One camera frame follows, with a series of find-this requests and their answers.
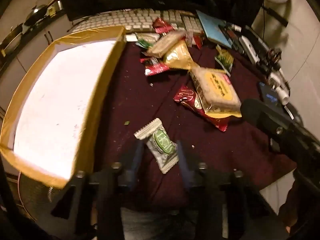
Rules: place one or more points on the long red chocolate packet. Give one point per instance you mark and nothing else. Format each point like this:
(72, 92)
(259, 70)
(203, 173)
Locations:
(186, 97)

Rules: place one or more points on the white kitchen cabinet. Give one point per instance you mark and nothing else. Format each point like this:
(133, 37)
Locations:
(37, 45)

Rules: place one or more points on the person's right forearm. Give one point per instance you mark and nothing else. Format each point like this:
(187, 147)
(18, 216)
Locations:
(290, 205)

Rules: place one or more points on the green and white candy packet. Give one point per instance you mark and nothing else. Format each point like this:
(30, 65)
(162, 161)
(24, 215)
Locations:
(160, 145)

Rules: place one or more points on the crinkled red packet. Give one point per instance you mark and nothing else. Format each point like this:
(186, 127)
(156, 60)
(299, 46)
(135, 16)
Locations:
(162, 26)

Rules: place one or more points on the black device with blue display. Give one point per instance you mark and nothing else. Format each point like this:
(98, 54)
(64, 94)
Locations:
(270, 95)

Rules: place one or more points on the metal pot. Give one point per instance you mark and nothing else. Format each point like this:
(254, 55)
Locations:
(57, 5)

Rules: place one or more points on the metal cooking bowl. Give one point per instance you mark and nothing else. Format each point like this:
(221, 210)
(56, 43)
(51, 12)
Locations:
(11, 38)

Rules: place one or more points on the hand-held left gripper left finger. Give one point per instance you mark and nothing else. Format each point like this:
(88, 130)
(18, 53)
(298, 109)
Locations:
(136, 160)

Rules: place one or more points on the white box with yellow edges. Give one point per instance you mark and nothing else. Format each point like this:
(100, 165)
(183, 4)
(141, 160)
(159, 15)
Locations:
(57, 92)

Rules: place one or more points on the white keyboard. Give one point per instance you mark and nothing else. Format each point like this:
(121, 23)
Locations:
(125, 17)

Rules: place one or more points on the white device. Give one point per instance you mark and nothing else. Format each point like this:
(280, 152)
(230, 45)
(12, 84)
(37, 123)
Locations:
(248, 47)

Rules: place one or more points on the floor fan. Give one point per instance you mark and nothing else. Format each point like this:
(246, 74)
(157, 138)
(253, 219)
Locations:
(37, 195)

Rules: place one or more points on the white adapter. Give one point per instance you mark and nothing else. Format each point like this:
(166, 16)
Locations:
(282, 93)

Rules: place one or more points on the small red packet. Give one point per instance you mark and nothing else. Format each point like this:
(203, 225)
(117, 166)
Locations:
(197, 41)

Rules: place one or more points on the beige cracker packet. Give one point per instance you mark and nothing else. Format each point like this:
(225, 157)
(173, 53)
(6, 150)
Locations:
(163, 43)

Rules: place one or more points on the black wok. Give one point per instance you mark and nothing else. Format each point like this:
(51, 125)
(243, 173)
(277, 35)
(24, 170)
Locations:
(37, 15)

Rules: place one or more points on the green leaf print packet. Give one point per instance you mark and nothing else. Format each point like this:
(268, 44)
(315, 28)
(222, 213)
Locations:
(225, 60)

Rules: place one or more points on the golden snack packet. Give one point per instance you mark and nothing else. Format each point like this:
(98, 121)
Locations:
(177, 57)

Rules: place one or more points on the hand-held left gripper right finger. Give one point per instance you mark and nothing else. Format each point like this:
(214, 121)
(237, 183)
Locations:
(183, 165)

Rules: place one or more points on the yellow label cracker packet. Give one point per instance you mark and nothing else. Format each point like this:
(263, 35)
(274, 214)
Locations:
(217, 90)

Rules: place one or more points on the red snack packet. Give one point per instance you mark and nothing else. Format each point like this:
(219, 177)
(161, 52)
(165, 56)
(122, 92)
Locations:
(156, 68)

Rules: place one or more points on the blue notebook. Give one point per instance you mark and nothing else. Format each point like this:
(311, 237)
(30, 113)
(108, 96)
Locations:
(212, 27)

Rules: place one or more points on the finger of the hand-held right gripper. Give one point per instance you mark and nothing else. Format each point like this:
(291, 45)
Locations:
(260, 115)

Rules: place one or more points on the maroon table cloth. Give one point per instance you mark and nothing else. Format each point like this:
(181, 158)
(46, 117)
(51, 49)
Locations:
(140, 100)

